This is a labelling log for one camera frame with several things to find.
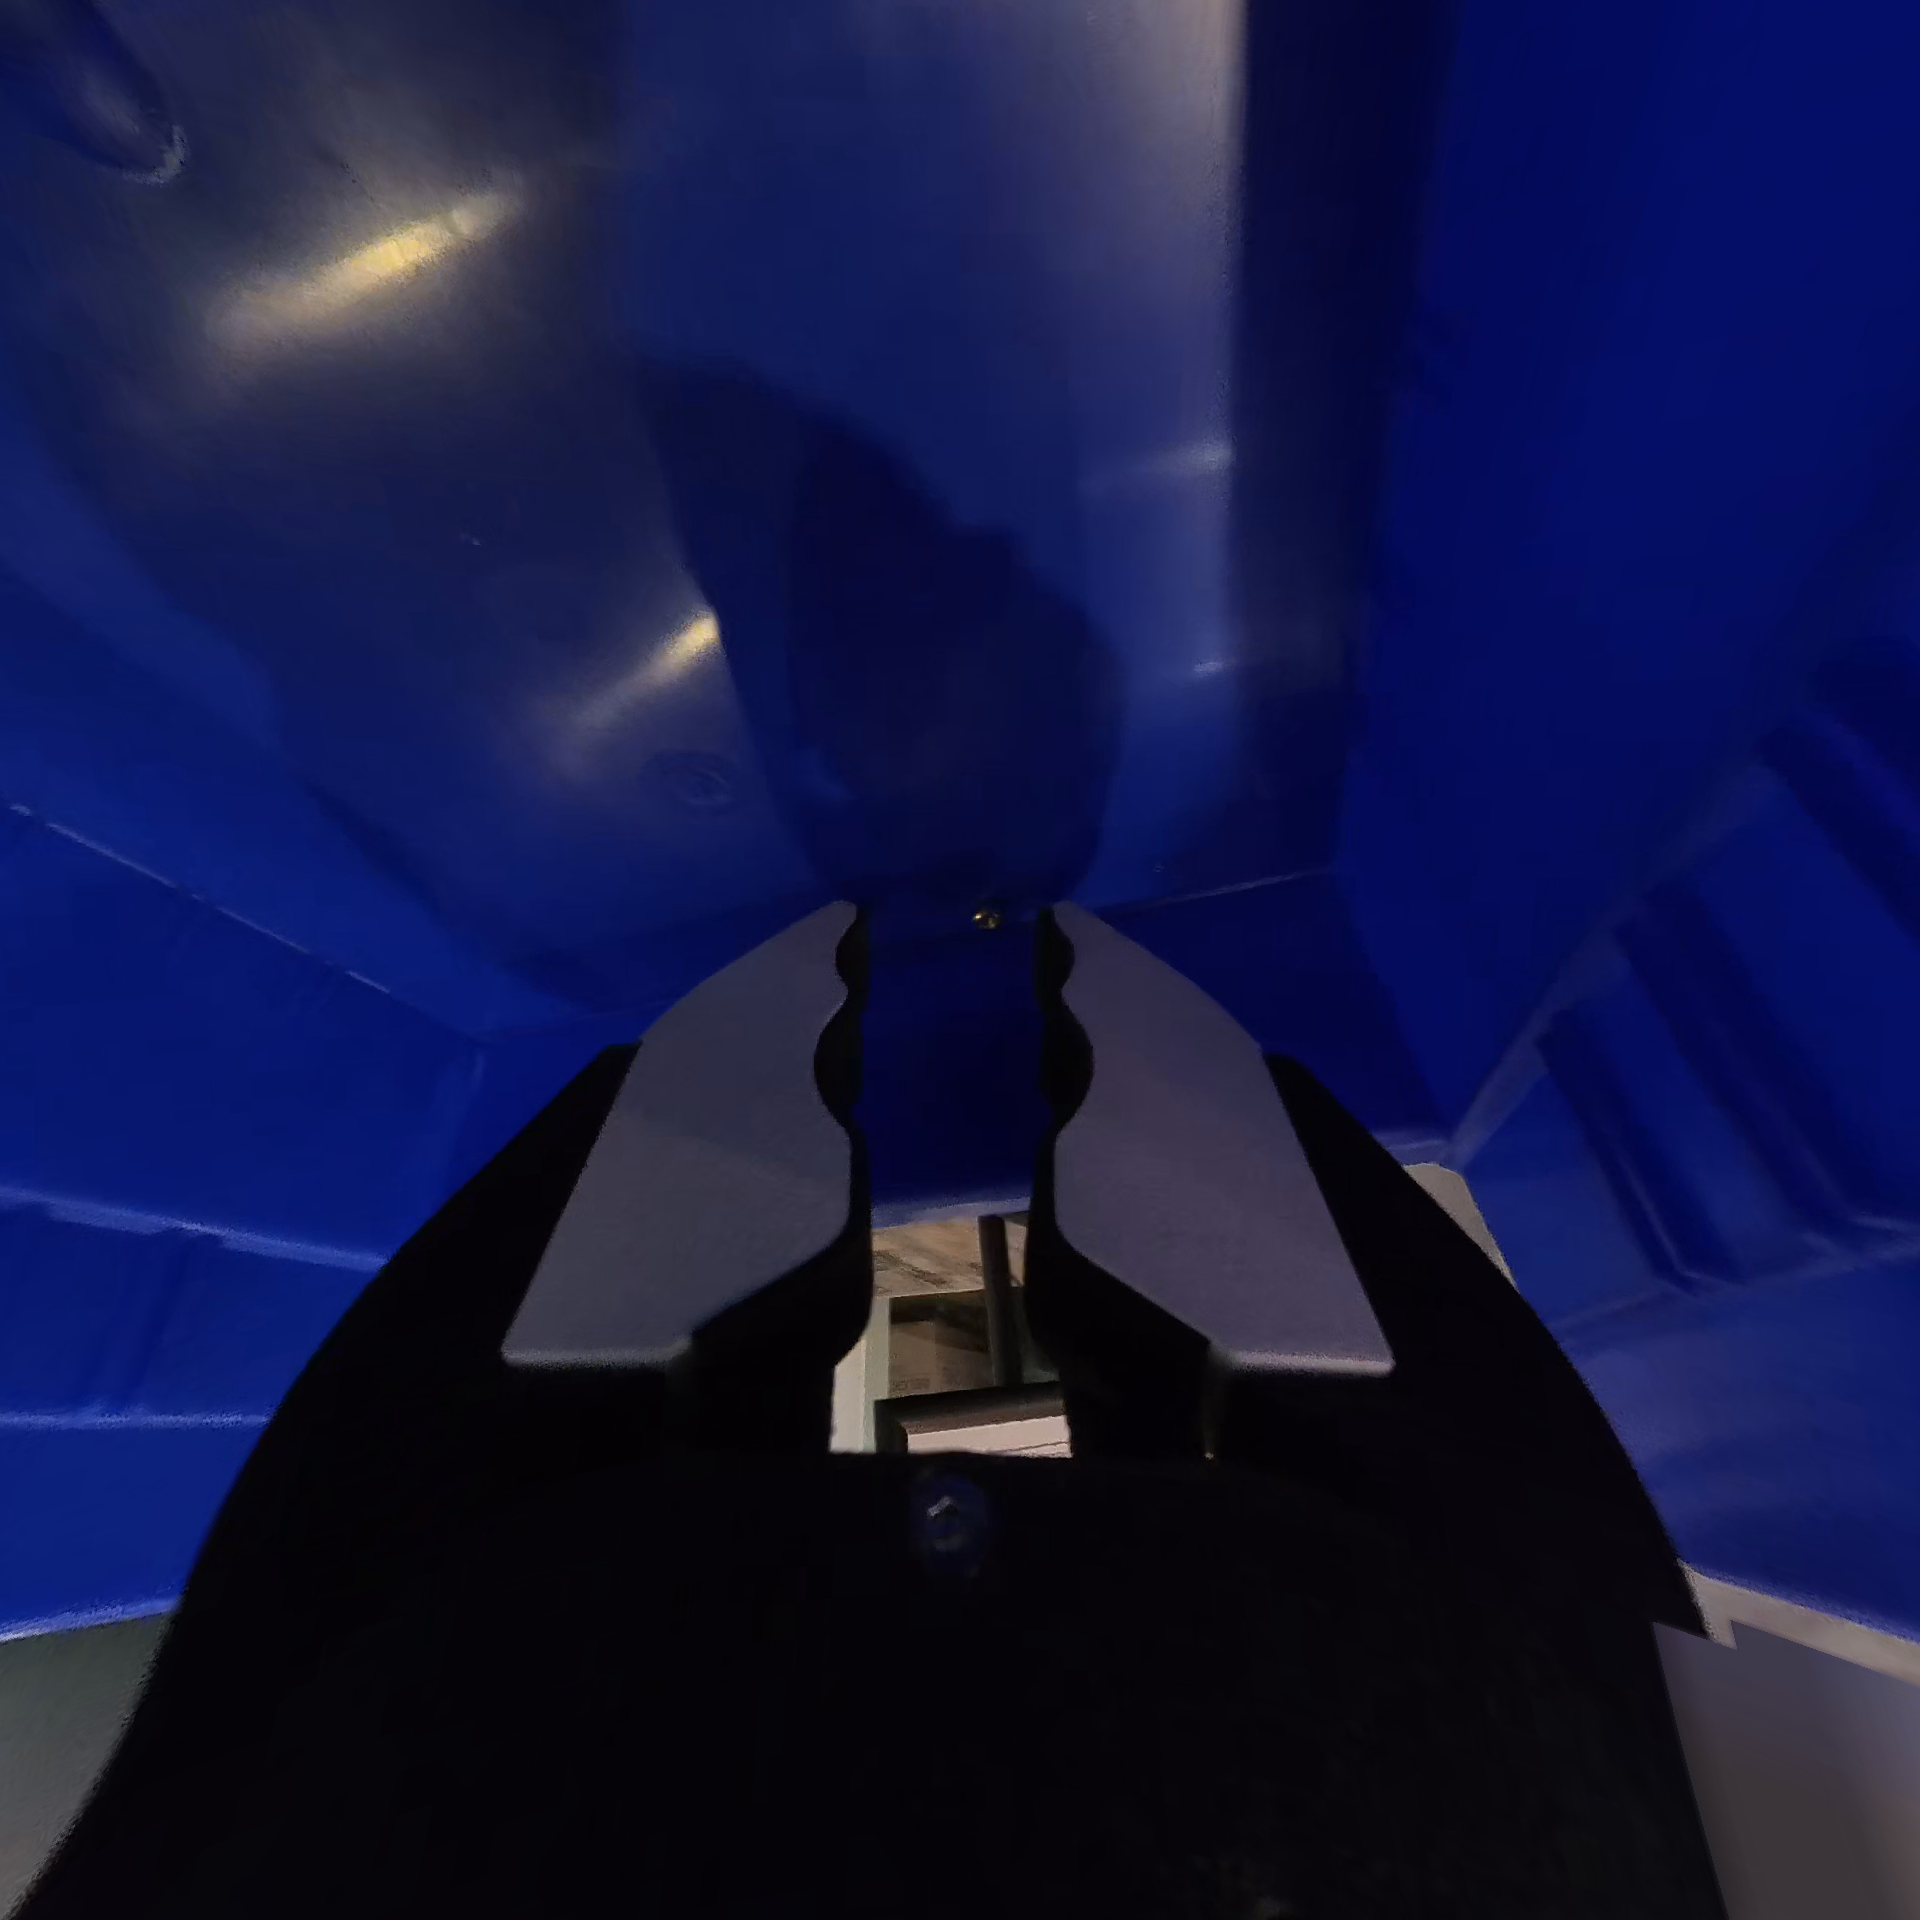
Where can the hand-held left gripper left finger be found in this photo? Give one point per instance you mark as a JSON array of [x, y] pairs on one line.
[[691, 1187]]

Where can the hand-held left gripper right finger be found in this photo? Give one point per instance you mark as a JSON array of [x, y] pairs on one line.
[[1216, 1187]]

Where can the blue bin with divider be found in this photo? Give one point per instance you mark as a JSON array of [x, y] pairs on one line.
[[451, 453]]

